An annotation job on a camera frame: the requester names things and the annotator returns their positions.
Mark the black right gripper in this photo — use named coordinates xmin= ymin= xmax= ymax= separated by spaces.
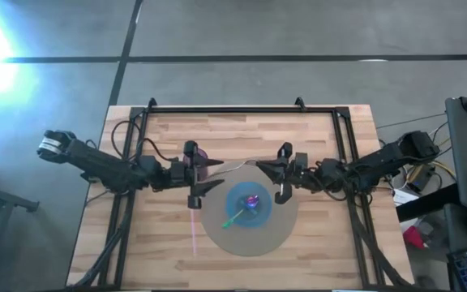
xmin=256 ymin=140 xmax=314 ymax=206

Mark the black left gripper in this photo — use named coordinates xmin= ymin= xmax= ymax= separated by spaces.
xmin=164 ymin=140 xmax=225 ymax=211

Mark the purple translucent plastic cup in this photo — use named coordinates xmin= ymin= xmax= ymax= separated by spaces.
xmin=182 ymin=148 xmax=211 ymax=183

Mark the blue plastic bowl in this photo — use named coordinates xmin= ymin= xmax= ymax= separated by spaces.
xmin=225 ymin=180 xmax=274 ymax=229

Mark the iridescent spoon with green handle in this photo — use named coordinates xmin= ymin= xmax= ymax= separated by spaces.
xmin=221 ymin=194 xmax=261 ymax=230

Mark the grey round plate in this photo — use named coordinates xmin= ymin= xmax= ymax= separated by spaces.
xmin=199 ymin=159 xmax=300 ymax=258

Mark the white paper sheet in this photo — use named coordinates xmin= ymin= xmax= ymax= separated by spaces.
xmin=392 ymin=187 xmax=421 ymax=208

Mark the black power supply box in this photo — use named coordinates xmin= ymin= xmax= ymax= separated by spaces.
xmin=405 ymin=164 xmax=437 ymax=192

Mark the black cart beam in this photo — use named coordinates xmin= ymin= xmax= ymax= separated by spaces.
xmin=395 ymin=182 xmax=461 ymax=223

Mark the red object on floor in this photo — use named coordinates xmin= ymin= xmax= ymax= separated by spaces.
xmin=402 ymin=225 xmax=427 ymax=250

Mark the black stand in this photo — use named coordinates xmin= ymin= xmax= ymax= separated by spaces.
xmin=0 ymin=161 xmax=41 ymax=292

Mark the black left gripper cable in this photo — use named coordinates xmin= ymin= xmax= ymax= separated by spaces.
xmin=142 ymin=137 xmax=178 ymax=162

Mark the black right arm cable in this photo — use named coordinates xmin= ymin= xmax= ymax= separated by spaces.
xmin=317 ymin=172 xmax=349 ymax=203

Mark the black aluminium table frame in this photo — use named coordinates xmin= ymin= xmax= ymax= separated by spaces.
xmin=71 ymin=96 xmax=413 ymax=291

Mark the black left arm base cable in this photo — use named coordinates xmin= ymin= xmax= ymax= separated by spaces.
xmin=110 ymin=120 xmax=137 ymax=159

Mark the yellow cable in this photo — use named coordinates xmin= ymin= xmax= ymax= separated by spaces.
xmin=430 ymin=137 xmax=457 ymax=179

